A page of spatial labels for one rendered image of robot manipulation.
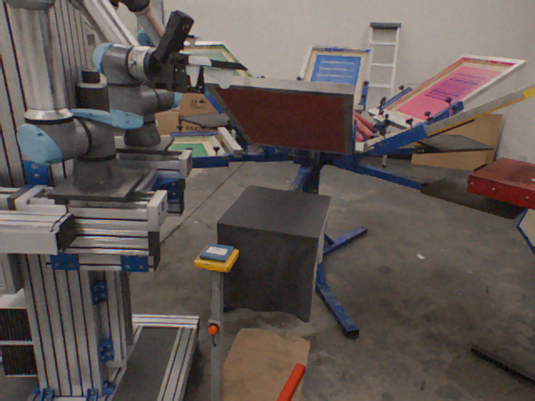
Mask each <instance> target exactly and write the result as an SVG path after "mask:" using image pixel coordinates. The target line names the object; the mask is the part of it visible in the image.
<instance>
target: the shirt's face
mask: <svg viewBox="0 0 535 401"><path fill-rule="evenodd" d="M330 197H331V195H319V194H312V193H306V192H299V191H291V190H279V189H273V188H267V187H260V186H252V185H249V186H248V187H247V188H246V189H245V190H244V191H243V192H242V193H241V194H240V196H239V197H238V198H237V199H236V200H235V203H234V204H233V205H232V206H231V208H230V209H229V210H228V211H227V212H226V214H225V215H223V216H222V217H221V219H220V220H219V221H218V222H219V223H224V224H231V225H237V226H247V227H252V228H259V229H265V230H270V231H281V232H287V233H293V234H299V235H300V236H310V237H318V233H319V230H320V227H321V225H322V222H323V219H324V214H326V211H327V209H328V206H329V200H330Z"/></svg>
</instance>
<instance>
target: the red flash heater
mask: <svg viewBox="0 0 535 401"><path fill-rule="evenodd" d="M532 179H535V164H534V163H530V162H526V161H521V160H514V159H509V158H505V157H502V158H500V159H498V160H495V162H493V163H491V164H489V165H487V166H485V167H483V168H481V169H479V170H477V171H475V172H473V173H471V174H469V175H468V179H467V184H468V186H467V190H466V192H471V193H473V194H477V195H483V196H485V197H489V198H492V199H493V200H496V201H502V202H505V203H508V204H513V205H515V206H521V207H525V208H528V209H532V210H535V181H532Z"/></svg>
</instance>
